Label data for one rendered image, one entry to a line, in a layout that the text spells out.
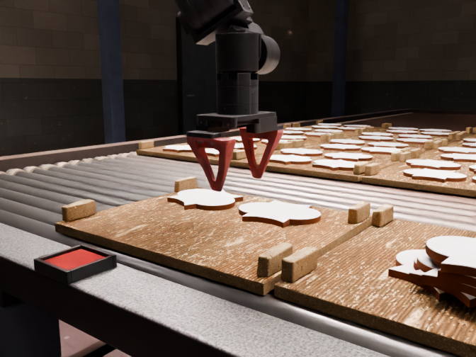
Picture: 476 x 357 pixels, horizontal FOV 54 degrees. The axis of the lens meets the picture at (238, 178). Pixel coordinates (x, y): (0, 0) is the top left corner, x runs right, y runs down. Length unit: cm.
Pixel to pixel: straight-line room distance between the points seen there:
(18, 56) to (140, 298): 542
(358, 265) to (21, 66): 549
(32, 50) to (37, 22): 33
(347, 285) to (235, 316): 13
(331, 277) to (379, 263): 8
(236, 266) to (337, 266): 13
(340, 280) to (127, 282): 26
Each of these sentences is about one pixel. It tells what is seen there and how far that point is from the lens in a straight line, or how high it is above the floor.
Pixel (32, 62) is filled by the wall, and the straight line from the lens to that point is 595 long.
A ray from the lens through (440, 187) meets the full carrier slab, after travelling 114.
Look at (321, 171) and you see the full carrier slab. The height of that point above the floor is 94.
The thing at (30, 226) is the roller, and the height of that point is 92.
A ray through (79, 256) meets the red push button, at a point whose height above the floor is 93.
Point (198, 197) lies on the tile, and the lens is 90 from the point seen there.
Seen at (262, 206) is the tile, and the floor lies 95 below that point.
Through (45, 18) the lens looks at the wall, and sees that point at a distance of 607.
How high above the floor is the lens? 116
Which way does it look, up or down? 11 degrees down
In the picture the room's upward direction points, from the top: straight up
